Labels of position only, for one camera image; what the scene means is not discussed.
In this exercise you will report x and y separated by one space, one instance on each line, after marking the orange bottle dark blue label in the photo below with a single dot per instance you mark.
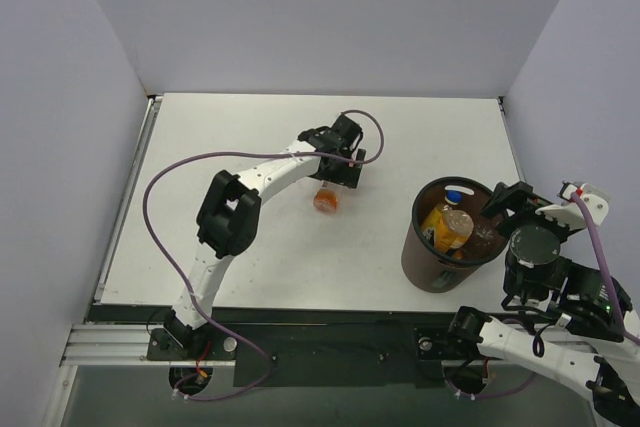
453 230

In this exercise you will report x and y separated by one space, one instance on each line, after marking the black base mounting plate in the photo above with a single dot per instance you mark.
322 348

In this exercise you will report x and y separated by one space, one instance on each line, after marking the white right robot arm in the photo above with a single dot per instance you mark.
575 324

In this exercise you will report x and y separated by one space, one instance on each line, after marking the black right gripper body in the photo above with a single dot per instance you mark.
507 198

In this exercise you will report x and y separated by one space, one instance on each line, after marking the clear plastic bottle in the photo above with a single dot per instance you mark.
482 242

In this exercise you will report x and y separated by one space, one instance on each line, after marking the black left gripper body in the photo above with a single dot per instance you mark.
344 175

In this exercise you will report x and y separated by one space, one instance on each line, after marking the brown round bin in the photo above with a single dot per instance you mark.
437 272

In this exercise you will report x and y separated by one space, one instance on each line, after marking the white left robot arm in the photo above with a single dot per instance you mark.
228 218

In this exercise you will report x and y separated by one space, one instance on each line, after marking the clear orange drink bottle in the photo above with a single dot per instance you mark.
327 198

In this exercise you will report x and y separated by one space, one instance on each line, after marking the aluminium front rail frame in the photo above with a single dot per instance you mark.
312 287

